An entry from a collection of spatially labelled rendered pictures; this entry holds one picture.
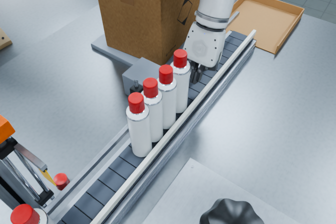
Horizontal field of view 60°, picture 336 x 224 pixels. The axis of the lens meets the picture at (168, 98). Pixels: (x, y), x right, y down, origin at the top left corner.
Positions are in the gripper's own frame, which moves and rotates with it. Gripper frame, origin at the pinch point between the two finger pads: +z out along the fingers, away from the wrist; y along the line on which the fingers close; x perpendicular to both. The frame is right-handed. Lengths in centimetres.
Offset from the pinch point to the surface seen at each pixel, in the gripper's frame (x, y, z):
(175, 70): -13.2, -0.3, -5.9
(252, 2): 65, -9, -12
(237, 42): 29.7, 0.2, -4.0
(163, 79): -19.6, 0.2, -6.0
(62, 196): -44.6, -3.4, 14.4
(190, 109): -7.7, 4.1, 5.9
